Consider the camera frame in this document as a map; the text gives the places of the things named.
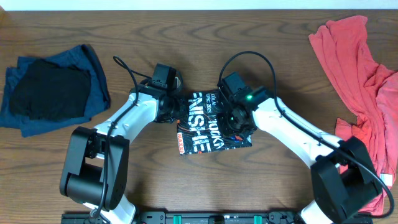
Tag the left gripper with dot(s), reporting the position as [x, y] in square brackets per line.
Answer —
[184, 100]

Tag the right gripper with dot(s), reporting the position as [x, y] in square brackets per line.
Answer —
[226, 129]

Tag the black patterned jersey shirt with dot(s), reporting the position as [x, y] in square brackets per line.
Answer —
[199, 132]

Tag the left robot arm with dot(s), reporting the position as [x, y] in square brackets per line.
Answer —
[96, 164]

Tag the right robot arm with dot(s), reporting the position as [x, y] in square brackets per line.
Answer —
[342, 172]

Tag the folded blue garment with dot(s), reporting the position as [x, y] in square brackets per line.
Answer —
[83, 57]

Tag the red t-shirt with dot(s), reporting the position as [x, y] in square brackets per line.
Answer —
[367, 88]

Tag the folded black garment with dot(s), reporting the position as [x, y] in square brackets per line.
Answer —
[50, 92]

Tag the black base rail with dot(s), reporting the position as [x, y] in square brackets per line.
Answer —
[204, 218]

